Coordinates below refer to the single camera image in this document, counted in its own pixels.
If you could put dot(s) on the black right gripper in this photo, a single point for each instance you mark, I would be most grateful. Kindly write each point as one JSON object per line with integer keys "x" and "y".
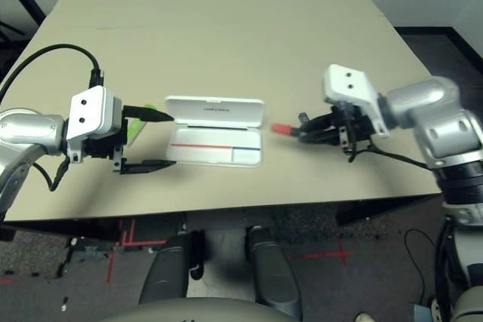
{"x": 352, "y": 126}

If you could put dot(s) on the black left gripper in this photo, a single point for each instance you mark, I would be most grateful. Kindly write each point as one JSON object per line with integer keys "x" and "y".
{"x": 109, "y": 146}

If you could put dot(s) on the green white eraser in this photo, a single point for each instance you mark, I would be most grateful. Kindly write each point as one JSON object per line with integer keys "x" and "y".
{"x": 136, "y": 129}

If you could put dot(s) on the red black marker pen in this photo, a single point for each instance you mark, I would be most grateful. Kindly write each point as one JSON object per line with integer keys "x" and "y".
{"x": 281, "y": 128}

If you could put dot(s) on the white plastic pencil case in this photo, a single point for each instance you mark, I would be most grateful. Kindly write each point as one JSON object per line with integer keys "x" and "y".
{"x": 211, "y": 156}

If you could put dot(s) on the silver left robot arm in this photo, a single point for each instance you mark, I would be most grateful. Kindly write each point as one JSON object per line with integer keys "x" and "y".
{"x": 26, "y": 126}

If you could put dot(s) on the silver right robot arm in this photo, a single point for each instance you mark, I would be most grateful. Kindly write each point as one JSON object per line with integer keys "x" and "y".
{"x": 434, "y": 111}

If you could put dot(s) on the red angular floor tape lines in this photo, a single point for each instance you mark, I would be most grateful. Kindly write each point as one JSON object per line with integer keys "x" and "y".
{"x": 143, "y": 242}

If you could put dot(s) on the red floor tape cross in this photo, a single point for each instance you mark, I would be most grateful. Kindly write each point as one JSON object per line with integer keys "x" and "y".
{"x": 341, "y": 252}

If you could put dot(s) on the grey robot left leg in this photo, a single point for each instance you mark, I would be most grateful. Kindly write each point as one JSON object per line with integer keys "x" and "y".
{"x": 166, "y": 273}

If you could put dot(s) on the grey robot leg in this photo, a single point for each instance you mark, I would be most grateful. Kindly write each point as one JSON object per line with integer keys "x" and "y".
{"x": 271, "y": 269}
{"x": 166, "y": 273}

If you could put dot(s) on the grey robot right leg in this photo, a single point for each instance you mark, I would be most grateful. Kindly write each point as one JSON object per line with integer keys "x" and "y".
{"x": 271, "y": 269}

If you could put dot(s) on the black table foot bar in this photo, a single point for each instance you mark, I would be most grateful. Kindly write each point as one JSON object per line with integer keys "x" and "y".
{"x": 5, "y": 232}

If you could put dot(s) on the black tripod stand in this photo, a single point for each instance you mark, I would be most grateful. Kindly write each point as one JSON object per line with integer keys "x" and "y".
{"x": 13, "y": 31}

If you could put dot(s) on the silver robot torso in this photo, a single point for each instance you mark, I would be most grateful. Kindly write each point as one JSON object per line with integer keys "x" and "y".
{"x": 188, "y": 312}

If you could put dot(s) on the white shoe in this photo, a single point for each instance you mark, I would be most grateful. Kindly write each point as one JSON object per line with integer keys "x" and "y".
{"x": 365, "y": 317}

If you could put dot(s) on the short red floor tape strip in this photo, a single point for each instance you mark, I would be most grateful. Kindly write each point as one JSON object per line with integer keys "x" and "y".
{"x": 4, "y": 281}

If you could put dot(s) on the small blue box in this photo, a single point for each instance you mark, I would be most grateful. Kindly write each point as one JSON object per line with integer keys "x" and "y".
{"x": 420, "y": 313}

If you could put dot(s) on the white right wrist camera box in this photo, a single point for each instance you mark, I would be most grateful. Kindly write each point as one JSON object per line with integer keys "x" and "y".
{"x": 347, "y": 84}

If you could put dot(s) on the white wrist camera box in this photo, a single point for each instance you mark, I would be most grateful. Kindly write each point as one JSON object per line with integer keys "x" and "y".
{"x": 347, "y": 84}
{"x": 90, "y": 111}

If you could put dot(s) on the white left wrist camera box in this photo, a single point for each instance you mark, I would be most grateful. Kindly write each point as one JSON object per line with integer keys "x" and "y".
{"x": 90, "y": 111}

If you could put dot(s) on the beige side table black frame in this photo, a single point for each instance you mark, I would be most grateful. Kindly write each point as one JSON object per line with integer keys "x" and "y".
{"x": 30, "y": 1}

